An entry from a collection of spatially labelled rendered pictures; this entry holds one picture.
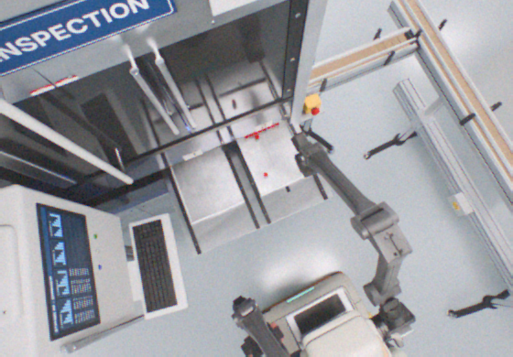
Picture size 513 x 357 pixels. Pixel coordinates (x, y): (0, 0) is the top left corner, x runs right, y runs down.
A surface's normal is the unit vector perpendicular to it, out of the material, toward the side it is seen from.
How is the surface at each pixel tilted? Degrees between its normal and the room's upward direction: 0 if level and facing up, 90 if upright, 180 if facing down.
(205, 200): 0
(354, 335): 42
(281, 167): 0
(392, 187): 0
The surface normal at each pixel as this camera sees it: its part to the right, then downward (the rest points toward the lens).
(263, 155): -0.03, -0.25
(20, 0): 0.39, 0.89
